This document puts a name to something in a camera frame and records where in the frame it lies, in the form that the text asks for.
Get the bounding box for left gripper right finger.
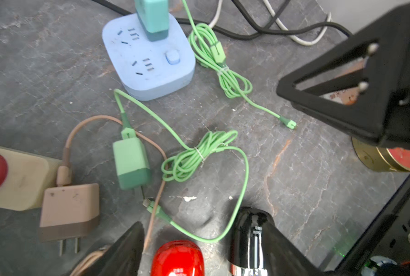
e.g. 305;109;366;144
261;223;324;276

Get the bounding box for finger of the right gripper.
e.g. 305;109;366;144
276;13;410;148

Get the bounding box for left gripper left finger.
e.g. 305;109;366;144
82;221;145;276

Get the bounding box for black shaver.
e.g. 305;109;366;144
228;207;274;276

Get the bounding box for red shaver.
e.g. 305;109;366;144
151;240;205;276

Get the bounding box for pink charger adapter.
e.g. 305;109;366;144
38;184;100;256

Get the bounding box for green charger adapter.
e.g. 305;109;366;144
113;137;152;190
135;0;169;41

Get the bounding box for pink charging cable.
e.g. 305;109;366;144
56;114;168;276

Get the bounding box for beige power strip red sockets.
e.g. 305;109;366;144
0;147;61;211

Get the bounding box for red round tin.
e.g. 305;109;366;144
351;138;410;173

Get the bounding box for black power cord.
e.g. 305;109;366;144
91;0;352;41

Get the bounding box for white power cord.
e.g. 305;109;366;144
208;0;333;47

